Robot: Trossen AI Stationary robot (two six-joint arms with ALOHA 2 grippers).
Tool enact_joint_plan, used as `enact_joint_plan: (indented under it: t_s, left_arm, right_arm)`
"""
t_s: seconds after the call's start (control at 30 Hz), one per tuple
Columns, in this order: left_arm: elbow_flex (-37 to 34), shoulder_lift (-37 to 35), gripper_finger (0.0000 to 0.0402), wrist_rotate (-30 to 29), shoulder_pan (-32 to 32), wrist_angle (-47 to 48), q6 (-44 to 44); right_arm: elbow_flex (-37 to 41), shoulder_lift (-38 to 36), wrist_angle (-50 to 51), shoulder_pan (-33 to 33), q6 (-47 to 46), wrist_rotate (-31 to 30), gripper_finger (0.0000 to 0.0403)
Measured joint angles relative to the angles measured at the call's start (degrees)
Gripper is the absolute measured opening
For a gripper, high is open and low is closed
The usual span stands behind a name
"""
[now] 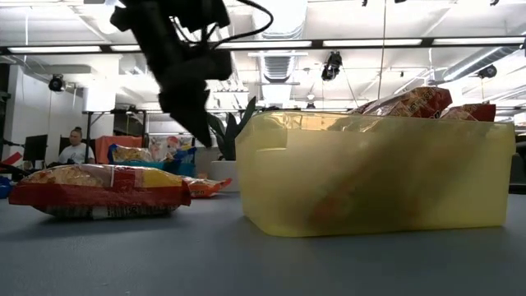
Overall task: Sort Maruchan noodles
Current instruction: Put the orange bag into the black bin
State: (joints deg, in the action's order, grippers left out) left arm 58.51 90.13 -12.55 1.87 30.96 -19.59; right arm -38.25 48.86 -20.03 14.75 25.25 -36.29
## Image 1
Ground black computer monitor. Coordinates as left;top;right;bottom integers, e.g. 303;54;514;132
23;134;48;162

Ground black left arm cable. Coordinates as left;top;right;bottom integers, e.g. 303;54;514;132
211;0;275;47

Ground silver ventilation duct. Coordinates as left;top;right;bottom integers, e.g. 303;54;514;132
443;45;526;81
249;0;308;96

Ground green snake plant leaves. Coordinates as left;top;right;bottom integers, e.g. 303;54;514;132
207;96;258;162

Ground person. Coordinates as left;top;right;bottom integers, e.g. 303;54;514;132
57;126;96;165

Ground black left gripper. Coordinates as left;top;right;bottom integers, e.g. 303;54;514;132
141;40;234;148

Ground black vertical post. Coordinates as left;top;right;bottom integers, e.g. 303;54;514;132
0;63;12;165

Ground red Maruchan ramen pack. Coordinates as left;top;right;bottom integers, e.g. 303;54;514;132
440;102;497;123
348;86;453;121
7;163;192;220

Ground teal blue plastic bin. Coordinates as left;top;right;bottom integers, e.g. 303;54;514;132
118;159;197;178

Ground black ceiling spotlight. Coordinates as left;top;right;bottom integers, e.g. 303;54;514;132
477;64;498;81
48;73;67;93

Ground orange partition board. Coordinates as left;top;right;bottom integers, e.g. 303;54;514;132
95;135;144;164

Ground colourful cartoon poster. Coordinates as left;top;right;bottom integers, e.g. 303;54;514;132
146;134;194;162

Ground white square box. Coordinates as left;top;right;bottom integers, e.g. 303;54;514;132
81;84;118;113

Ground yellow translucent plastic bin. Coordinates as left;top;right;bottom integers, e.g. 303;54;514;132
235;109;517;238

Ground orange Maruchan ramen pack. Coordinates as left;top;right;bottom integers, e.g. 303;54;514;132
180;175;233;200

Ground blue-grey table mat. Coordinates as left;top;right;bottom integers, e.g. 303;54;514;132
0;192;526;296

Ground white plant pot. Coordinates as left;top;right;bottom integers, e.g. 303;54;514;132
210;160;240;193

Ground black hanging overhead camera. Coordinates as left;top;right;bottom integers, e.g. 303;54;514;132
321;50;344;82

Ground red slanted object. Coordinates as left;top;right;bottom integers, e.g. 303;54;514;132
2;150;24;166

